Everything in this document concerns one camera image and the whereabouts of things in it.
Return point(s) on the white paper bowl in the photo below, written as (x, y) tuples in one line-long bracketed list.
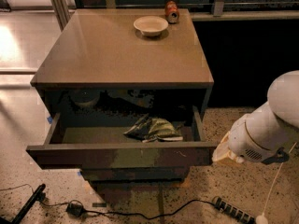
[(151, 25)]

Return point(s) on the orange soda can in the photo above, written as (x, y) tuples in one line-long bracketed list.
[(171, 12)]

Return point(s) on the dark bottom drawer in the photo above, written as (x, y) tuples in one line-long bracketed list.
[(135, 174)]

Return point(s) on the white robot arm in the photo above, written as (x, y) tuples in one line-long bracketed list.
[(283, 98)]

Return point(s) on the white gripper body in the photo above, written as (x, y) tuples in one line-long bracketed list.
[(244, 144)]

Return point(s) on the black stand leg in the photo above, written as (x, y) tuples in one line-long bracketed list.
[(37, 196)]

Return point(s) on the dark drawer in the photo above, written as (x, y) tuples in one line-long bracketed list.
[(135, 174), (103, 148)]

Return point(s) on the grey brown drawer cabinet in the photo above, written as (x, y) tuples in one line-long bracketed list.
[(101, 69)]

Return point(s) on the black power strip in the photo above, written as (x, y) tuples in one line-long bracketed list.
[(233, 211)]

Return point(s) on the yellow foam padded gripper finger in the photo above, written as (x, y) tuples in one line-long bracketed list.
[(223, 154)]

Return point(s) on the dark top drawer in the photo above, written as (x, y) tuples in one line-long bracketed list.
[(103, 148)]

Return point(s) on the green chip bag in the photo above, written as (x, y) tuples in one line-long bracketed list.
[(148, 129)]

